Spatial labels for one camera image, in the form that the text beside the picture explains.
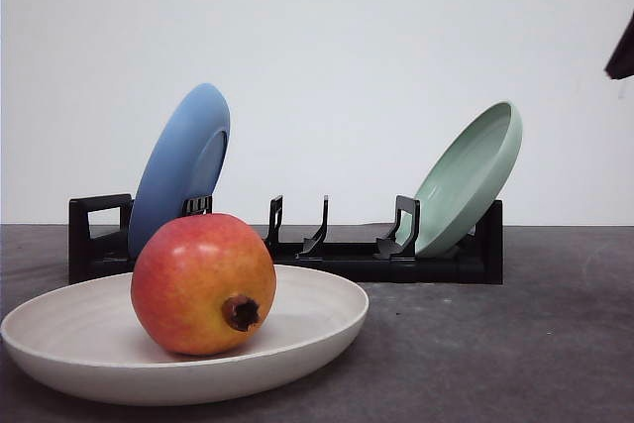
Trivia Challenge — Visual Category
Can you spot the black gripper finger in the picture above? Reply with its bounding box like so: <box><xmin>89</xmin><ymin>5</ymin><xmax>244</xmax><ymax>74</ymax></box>
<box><xmin>604</xmin><ymin>11</ymin><xmax>634</xmax><ymax>79</ymax></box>

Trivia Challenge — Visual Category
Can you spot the red pomegranate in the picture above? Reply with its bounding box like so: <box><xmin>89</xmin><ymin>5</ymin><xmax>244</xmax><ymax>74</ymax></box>
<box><xmin>131</xmin><ymin>213</ymin><xmax>277</xmax><ymax>357</ymax></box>

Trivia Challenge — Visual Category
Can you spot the white plate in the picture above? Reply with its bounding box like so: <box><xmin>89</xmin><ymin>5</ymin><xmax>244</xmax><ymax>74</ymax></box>
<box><xmin>1</xmin><ymin>264</ymin><xmax>370</xmax><ymax>406</ymax></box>

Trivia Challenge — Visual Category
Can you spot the green plate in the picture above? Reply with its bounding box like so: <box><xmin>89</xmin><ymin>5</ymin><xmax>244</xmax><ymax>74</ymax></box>
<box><xmin>397</xmin><ymin>101</ymin><xmax>523</xmax><ymax>258</ymax></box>

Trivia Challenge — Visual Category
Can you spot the blue plate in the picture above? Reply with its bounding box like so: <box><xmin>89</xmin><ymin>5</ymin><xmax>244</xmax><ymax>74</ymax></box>
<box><xmin>129</xmin><ymin>83</ymin><xmax>231</xmax><ymax>258</ymax></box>

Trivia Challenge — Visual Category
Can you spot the black plate rack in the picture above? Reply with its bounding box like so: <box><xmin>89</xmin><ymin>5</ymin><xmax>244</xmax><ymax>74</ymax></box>
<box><xmin>69</xmin><ymin>193</ymin><xmax>503</xmax><ymax>284</ymax></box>

